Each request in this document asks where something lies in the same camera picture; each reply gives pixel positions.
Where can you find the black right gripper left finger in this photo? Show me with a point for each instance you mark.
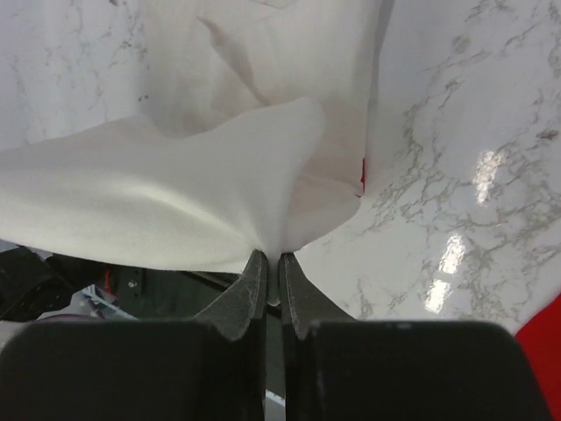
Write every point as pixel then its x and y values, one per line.
pixel 207 367

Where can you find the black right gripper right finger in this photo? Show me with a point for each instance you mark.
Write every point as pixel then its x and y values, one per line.
pixel 339 368

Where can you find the white red printed t shirt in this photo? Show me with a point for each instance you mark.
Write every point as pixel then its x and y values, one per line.
pixel 255 140

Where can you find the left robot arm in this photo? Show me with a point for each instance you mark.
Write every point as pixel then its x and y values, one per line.
pixel 31 285

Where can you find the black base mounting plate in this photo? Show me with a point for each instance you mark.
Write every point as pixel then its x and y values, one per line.
pixel 141 293

